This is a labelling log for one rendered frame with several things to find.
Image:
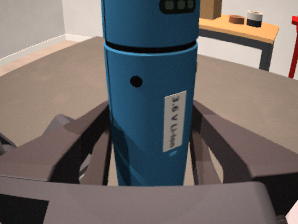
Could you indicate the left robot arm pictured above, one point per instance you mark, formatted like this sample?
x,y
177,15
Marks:
x,y
58,121

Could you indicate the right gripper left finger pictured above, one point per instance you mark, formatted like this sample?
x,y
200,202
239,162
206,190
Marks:
x,y
59,154

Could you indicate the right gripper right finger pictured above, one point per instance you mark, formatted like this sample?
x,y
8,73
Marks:
x,y
244,156

